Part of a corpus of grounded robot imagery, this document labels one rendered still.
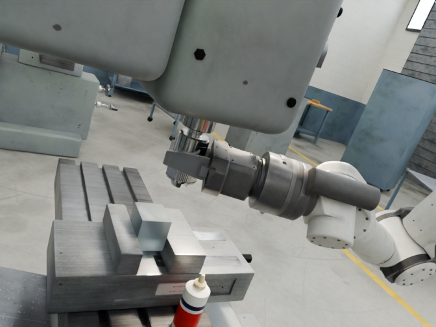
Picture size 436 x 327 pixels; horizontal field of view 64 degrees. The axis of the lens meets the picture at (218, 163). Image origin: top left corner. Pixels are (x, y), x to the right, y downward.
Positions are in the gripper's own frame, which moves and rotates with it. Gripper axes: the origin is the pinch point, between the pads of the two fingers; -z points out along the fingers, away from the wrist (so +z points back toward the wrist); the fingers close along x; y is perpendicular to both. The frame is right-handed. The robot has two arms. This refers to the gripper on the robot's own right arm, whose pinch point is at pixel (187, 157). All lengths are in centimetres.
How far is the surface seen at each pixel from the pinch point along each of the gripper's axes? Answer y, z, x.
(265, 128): -8.7, 8.0, 6.6
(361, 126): 35, 274, -552
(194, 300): 20.0, 7.5, 4.8
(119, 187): 27, -15, -40
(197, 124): -5.7, -0.1, 2.4
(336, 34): -122, 251, -834
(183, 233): 16.4, 3.5, -7.3
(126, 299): 25.5, -2.5, 2.1
